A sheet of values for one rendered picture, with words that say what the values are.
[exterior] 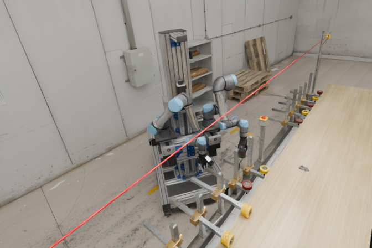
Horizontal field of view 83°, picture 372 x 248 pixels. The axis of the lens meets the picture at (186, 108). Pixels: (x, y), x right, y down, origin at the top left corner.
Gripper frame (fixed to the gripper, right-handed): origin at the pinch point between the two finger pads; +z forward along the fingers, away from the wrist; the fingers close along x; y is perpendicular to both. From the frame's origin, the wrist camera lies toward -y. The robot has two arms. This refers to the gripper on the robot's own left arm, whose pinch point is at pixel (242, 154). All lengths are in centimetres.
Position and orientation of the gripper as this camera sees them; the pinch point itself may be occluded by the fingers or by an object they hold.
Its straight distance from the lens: 214.7
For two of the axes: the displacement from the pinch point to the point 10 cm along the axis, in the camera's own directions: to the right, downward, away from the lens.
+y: 3.6, -4.4, 8.2
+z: 0.9, 9.0, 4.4
